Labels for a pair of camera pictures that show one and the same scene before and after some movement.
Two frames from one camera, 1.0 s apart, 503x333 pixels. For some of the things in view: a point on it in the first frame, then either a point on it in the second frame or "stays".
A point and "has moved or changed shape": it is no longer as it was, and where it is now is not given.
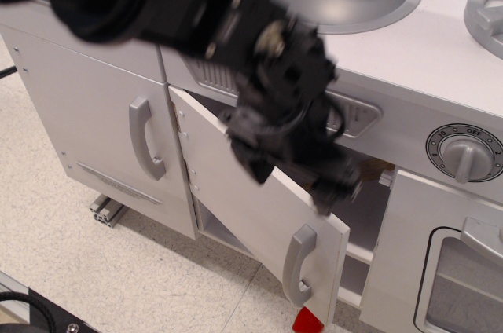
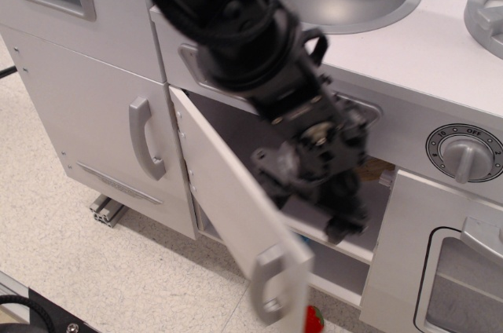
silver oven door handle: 485,236 stays
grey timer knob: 468,153 stays
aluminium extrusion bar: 106,210 stays
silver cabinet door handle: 297,291 → 269,261
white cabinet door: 262,214 has moved or changed shape
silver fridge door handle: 139,112 stays
